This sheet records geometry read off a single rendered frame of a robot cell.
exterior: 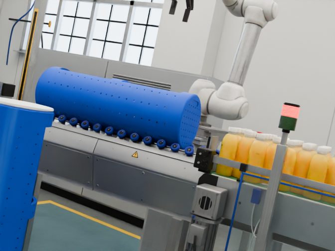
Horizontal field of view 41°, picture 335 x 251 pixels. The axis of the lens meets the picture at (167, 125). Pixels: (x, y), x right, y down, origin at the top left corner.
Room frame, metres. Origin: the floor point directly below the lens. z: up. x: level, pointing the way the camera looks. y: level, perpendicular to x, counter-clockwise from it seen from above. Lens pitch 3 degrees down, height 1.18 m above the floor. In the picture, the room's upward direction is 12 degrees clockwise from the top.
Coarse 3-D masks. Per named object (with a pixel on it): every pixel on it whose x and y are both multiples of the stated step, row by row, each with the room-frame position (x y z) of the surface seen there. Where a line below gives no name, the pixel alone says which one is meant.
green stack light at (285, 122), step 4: (284, 116) 1.67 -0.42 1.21; (280, 120) 1.69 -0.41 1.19; (284, 120) 1.67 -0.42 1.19; (288, 120) 1.66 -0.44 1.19; (292, 120) 1.66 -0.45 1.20; (296, 120) 1.67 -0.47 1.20; (280, 124) 1.68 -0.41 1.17; (284, 124) 1.67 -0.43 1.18; (288, 124) 1.66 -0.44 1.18; (292, 124) 1.66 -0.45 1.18; (296, 124) 1.68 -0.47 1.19; (284, 128) 1.66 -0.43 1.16; (288, 128) 1.66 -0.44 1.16; (292, 128) 1.66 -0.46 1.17
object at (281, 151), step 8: (280, 144) 1.68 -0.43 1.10; (280, 152) 1.67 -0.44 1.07; (280, 160) 1.67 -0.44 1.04; (272, 168) 1.68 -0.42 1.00; (280, 168) 1.67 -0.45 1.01; (272, 176) 1.68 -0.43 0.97; (280, 176) 1.67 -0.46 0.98; (272, 184) 1.68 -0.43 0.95; (272, 192) 1.67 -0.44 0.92; (272, 200) 1.67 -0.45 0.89; (264, 208) 1.68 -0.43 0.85; (272, 208) 1.67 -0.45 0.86; (264, 216) 1.68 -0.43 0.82; (272, 216) 1.69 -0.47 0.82; (264, 224) 1.67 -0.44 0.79; (264, 232) 1.67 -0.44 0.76; (256, 240) 1.68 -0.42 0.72; (264, 240) 1.67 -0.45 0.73; (256, 248) 1.68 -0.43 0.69; (264, 248) 1.67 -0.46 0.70
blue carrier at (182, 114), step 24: (48, 72) 2.46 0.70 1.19; (72, 72) 2.44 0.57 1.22; (48, 96) 2.41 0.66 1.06; (72, 96) 2.34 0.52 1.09; (96, 96) 2.28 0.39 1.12; (120, 96) 2.24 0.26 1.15; (144, 96) 2.20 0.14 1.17; (168, 96) 2.18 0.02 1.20; (192, 96) 2.18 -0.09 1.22; (96, 120) 2.31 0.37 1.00; (120, 120) 2.23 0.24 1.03; (144, 120) 2.17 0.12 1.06; (168, 120) 2.12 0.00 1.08; (192, 120) 2.24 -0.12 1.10; (168, 144) 2.20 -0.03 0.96
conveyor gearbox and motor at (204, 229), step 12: (204, 192) 1.80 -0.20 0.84; (216, 192) 1.78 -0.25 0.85; (192, 204) 1.81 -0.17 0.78; (204, 204) 1.79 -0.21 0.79; (216, 204) 1.77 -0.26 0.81; (192, 216) 1.80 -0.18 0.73; (204, 216) 1.79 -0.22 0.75; (216, 216) 1.78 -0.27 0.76; (192, 228) 1.76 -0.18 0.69; (204, 228) 1.75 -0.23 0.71; (216, 228) 1.81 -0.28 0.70; (192, 240) 1.76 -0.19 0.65; (204, 240) 1.78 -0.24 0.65
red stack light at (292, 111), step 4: (284, 108) 1.68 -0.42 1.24; (288, 108) 1.67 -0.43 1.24; (292, 108) 1.66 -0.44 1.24; (296, 108) 1.66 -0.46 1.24; (284, 112) 1.67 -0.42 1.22; (288, 112) 1.66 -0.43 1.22; (292, 112) 1.66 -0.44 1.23; (296, 112) 1.66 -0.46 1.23; (288, 116) 1.67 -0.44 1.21; (292, 116) 1.66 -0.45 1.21; (296, 116) 1.67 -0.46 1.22
